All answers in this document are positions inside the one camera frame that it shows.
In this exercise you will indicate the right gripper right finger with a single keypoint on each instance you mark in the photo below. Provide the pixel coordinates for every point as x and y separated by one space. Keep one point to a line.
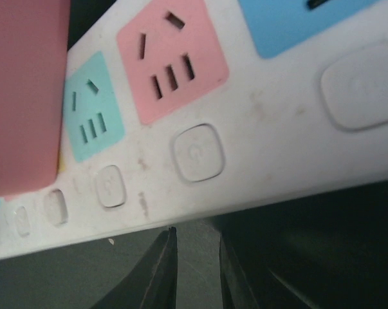
236 265

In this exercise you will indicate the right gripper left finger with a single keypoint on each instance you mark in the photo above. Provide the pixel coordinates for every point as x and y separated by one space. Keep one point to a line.
152 283

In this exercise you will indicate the white power strip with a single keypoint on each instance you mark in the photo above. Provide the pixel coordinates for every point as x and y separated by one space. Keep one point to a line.
175 110

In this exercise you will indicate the pink triangular plug adapter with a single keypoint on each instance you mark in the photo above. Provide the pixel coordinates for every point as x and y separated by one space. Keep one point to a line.
33 56

